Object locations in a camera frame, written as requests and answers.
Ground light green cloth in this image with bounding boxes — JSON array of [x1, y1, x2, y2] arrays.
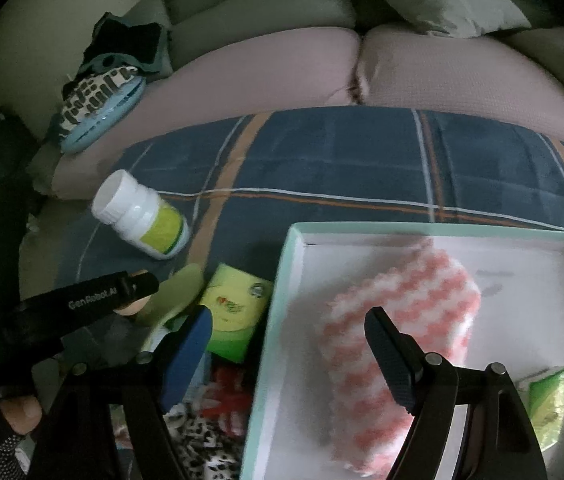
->
[[135, 263, 204, 352]]

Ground green tissue pack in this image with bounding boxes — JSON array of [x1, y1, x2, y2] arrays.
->
[[199, 263, 273, 363], [516, 366, 564, 452]]

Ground red pink plush toy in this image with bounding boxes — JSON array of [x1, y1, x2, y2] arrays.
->
[[199, 368, 253, 438]]

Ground pink white striped fluffy towel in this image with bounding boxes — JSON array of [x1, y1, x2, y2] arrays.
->
[[315, 238, 482, 479]]

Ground leopard print fabric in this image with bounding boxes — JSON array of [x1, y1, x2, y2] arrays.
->
[[163, 403, 244, 480]]

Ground mint white shallow box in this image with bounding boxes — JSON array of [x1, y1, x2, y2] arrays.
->
[[241, 222, 564, 479]]

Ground white pill bottle green label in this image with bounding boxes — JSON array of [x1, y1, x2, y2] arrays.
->
[[91, 170, 190, 260]]

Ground navy plaid blanket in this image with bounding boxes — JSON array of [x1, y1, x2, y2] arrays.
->
[[57, 106, 564, 285]]

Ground blue patterned cushion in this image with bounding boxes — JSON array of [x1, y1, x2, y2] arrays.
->
[[58, 66, 146, 154]]

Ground dark teal garment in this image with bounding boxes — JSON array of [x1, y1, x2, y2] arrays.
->
[[76, 12, 172, 79]]

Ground grey green sofa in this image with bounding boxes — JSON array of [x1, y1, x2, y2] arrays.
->
[[26, 0, 564, 201]]

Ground dark wall cabinet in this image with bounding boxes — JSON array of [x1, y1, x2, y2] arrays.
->
[[0, 106, 41, 181]]

